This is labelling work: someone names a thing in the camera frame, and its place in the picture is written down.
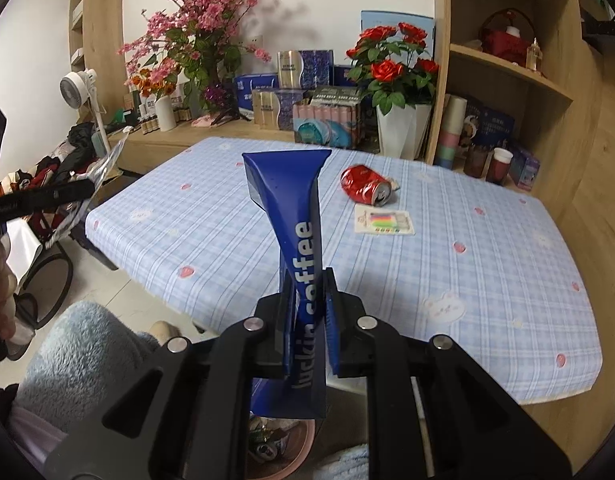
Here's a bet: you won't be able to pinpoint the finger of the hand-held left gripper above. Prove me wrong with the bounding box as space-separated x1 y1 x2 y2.
40 179 97 208

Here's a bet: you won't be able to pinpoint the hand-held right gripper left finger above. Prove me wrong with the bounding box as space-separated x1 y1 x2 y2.
45 269 296 480

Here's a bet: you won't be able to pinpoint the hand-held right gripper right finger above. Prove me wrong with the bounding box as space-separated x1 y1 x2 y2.
326 268 571 480

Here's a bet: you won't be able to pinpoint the foil snack wrapper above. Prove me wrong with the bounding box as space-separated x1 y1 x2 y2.
48 139 127 249

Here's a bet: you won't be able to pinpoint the pink plastic bin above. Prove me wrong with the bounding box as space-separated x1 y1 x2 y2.
246 411 319 480

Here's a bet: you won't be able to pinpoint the blue paper bag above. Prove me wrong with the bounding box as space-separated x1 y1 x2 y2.
242 149 334 419

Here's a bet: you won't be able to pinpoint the person's left hand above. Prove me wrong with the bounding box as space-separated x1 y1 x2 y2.
0 254 17 341

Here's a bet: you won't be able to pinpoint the pile of clothes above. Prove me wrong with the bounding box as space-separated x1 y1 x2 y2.
0 122 114 197

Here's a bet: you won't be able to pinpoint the wooden sideboard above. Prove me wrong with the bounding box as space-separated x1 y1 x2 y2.
107 117 384 177

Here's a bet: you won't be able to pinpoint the white standing fan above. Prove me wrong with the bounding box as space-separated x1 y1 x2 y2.
60 68 112 154

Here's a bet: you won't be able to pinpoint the row of small brown bottles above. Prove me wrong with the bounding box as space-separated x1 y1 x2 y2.
137 104 192 136

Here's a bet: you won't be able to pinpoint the beige slipper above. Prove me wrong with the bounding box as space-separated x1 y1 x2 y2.
150 320 182 347

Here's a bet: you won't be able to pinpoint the white cylinder vase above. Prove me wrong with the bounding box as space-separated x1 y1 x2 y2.
154 95 177 134

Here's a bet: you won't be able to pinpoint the blue plaid tablecloth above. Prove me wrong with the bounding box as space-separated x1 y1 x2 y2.
84 136 604 407

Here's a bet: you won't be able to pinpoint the colourful candle packet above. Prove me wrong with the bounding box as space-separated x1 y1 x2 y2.
353 203 418 237

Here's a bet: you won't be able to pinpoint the orange artificial flowers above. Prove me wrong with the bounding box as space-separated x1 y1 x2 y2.
131 74 177 101

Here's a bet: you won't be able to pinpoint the crushed red can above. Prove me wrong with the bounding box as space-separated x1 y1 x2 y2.
339 163 394 208

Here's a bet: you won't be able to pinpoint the fuzzy blue pants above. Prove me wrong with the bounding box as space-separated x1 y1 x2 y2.
15 300 371 480

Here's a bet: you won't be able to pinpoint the purple artificial flowers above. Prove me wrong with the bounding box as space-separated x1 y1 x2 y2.
202 84 234 112

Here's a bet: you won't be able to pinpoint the black mini tripod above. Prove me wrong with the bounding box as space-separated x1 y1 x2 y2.
212 107 254 127

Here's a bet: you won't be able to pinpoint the blue and white carton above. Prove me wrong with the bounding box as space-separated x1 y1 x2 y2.
233 73 280 121

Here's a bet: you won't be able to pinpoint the pink blossom artificial plant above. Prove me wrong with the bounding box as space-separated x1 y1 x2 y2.
116 0 284 112

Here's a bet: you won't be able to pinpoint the pink bottle and plate set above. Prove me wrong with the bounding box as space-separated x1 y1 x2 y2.
292 100 365 149

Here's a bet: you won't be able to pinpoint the white angular vase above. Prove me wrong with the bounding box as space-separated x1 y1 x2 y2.
376 103 434 162

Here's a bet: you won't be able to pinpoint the gold and blue gift box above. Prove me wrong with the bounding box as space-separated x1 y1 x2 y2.
251 88 309 132

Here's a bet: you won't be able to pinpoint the brown paper cup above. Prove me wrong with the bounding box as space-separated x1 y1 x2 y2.
462 144 491 178

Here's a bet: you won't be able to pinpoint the stack of pastel cups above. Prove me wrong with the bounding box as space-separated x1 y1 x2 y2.
433 93 469 169

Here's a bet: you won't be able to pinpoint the red paper cup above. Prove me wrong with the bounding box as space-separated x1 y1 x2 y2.
486 147 514 184

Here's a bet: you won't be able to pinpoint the small blue carton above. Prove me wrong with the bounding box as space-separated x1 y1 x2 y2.
509 147 541 193

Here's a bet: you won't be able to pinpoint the small dark blue box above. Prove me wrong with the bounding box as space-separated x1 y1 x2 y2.
333 63 361 88

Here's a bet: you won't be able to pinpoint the silver and blue gift box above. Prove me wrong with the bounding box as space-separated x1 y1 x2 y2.
277 48 335 92

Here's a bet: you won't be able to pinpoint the dark blue printed box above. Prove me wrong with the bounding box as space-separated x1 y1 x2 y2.
462 98 517 149

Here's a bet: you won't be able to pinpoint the red rose bouquet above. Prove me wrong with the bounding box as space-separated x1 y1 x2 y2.
344 22 441 116

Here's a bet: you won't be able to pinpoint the wooden shelf unit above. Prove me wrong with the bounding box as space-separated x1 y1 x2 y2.
424 0 604 242

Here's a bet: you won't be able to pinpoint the red basket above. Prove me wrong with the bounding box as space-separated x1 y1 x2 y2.
479 8 537 64

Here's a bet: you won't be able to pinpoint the small glass bottle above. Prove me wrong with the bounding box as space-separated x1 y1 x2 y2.
527 37 545 77

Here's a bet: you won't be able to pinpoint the black curved frame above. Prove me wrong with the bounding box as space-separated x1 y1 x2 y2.
16 251 74 332

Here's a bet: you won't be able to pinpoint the tall wooden wall shelf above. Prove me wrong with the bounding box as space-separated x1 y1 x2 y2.
68 0 127 127

